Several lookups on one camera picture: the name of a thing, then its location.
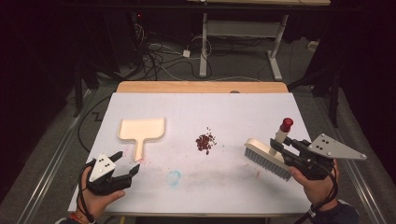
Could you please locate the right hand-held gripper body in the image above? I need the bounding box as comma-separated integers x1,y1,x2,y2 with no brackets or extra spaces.
281,133,368,182

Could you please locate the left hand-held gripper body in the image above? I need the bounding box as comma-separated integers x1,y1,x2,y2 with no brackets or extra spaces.
86,153,134,197

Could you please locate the white brush with red-capped handle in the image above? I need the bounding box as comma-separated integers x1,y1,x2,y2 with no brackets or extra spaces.
243,117,294,182

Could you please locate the person's left hand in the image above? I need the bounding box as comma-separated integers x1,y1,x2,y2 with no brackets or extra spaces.
77,164,126,221

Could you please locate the person's right hand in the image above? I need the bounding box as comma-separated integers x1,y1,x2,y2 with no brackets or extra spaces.
288,158,341,213

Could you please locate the cream dustpan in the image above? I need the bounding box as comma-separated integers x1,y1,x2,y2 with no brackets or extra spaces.
117,117,167,163

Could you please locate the pile of red beans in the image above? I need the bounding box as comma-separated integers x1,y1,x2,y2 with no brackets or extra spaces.
194,126,219,156

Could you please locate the white table cover sheet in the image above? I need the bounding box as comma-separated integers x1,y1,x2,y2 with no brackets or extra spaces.
67,91,313,216

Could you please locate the white power strip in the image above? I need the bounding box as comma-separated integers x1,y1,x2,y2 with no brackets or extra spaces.
306,39,321,53

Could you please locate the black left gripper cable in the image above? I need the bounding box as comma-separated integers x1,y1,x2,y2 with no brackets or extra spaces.
76,159,96,224

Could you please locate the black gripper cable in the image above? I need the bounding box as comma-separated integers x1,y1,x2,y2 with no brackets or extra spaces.
293,160,340,224
76,159,96,224

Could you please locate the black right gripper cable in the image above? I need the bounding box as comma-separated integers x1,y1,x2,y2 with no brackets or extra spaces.
293,160,340,224

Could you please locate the black floor cable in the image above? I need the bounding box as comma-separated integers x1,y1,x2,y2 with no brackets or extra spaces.
77,94,112,154

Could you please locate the metal floor rail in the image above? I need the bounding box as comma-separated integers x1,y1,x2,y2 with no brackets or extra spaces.
14,88,94,224
340,157,390,224

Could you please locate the red bracelet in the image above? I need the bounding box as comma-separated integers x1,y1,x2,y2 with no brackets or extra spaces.
68,212,93,224

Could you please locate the tangle of floor cables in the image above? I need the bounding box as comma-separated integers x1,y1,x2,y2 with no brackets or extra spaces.
133,22,216,82

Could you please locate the white desk frame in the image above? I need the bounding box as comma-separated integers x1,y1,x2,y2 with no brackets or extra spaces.
186,0,332,82

